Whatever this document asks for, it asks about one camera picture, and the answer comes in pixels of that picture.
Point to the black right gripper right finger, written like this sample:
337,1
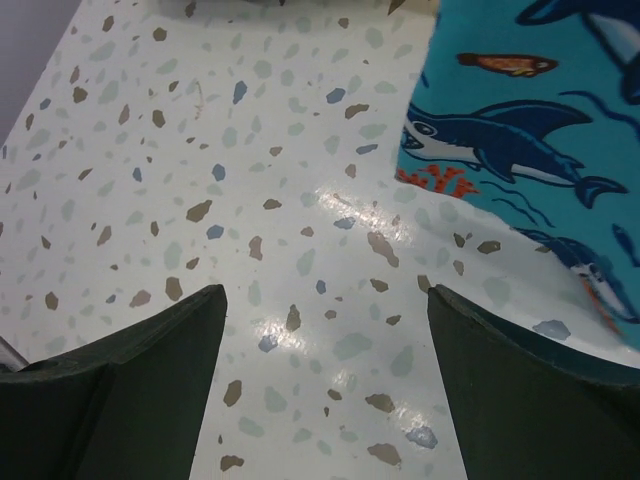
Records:
527,407

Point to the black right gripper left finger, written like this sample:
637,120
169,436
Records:
127,406

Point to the blue shark print shorts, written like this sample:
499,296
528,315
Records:
529,110

